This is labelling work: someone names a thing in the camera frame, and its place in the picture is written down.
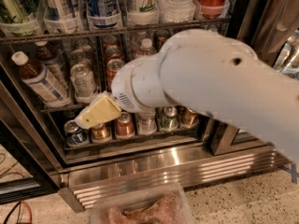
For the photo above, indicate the green can shelf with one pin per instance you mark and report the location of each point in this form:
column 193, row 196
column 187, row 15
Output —
column 16, row 11
column 168, row 118

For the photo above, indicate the gold can bottom shelf left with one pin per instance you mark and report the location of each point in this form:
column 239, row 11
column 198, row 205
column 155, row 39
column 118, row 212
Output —
column 101, row 133

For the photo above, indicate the silver blue redbull can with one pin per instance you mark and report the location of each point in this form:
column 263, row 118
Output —
column 62, row 16

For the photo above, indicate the blue can bottom shelf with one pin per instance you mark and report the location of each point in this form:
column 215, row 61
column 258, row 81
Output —
column 75, row 135

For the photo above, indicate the clear plastic container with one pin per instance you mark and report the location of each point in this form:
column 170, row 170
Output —
column 164, row 204

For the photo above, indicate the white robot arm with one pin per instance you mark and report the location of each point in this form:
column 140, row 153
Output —
column 210, row 74

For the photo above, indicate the red can bottom shelf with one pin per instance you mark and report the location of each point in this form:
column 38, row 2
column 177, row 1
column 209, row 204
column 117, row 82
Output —
column 124, row 126

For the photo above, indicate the stainless fridge base grille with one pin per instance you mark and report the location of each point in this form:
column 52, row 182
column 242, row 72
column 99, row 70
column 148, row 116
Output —
column 188, row 166

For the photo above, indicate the iced tea bottle rear left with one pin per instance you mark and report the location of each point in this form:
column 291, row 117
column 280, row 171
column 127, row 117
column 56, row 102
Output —
column 51, row 57

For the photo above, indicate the red can shelf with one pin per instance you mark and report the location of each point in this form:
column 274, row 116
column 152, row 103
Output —
column 124, row 126
column 113, row 52

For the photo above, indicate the red coca cola can front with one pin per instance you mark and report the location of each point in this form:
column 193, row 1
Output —
column 113, row 66

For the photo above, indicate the green can bottom shelf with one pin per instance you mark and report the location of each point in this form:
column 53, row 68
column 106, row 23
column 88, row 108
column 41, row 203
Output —
column 168, row 118

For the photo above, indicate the water bottle bottom shelf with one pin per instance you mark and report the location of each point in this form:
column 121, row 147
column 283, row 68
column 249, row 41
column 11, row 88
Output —
column 146, row 123

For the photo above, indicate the water bottle middle shelf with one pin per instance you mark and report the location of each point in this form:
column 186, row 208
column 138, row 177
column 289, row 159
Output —
column 146, row 48

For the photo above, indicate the fridge sliding glass door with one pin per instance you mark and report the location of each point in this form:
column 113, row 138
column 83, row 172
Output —
column 266, row 26

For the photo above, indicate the green can top shelf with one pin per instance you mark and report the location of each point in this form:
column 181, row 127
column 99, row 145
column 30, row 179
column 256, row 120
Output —
column 16, row 11

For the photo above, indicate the gold can shelf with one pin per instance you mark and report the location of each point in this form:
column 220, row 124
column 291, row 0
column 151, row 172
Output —
column 101, row 133
column 188, row 118

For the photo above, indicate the iced tea bottle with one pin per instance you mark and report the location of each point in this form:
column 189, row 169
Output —
column 41, row 80
column 51, row 57

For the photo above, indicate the blue white tall can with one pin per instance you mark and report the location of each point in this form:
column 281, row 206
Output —
column 102, row 14

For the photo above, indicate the clear water bottle top shelf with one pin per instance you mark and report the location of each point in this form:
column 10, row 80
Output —
column 176, row 11

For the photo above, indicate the silver can middle shelf front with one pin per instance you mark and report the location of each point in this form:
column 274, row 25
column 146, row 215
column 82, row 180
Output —
column 83, row 82

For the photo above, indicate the iced tea bottle front left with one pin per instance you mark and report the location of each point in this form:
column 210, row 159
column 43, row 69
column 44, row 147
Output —
column 41, row 80

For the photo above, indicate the gold can bottom shelf right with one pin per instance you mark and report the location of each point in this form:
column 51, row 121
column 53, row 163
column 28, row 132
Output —
column 188, row 118

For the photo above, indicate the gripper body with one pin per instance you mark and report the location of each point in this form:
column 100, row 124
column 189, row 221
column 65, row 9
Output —
column 123, row 89

